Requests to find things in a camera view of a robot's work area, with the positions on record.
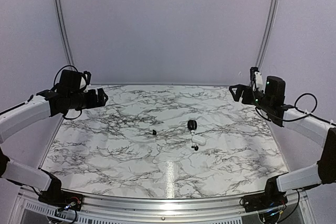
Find right aluminium frame post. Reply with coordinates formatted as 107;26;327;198
255;0;279;69

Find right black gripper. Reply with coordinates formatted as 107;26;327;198
228;85;272;112

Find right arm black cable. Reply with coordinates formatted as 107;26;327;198
256;92;317;122

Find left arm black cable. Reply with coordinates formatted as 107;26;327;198
54;65;82;120

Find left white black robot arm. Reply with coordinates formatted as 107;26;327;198
1;65;108;206

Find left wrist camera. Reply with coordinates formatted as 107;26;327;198
79;71;91;92

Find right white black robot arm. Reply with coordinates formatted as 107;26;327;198
229;71;335;207

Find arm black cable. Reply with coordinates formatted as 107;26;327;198
54;65;82;120
256;92;317;122

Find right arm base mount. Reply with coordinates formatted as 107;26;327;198
239;193;288;212

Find front aluminium rail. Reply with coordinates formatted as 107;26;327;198
9;187;316;223

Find white earbud charging case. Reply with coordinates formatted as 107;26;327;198
192;135;206;145

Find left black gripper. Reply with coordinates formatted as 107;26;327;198
68;88;108;111

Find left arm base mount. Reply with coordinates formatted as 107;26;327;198
38;190;83;211

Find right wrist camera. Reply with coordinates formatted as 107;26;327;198
250;67;263;91

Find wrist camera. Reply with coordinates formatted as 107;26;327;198
79;71;91;92
250;67;263;91

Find black earbud charging case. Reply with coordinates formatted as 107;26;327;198
187;120;197;131

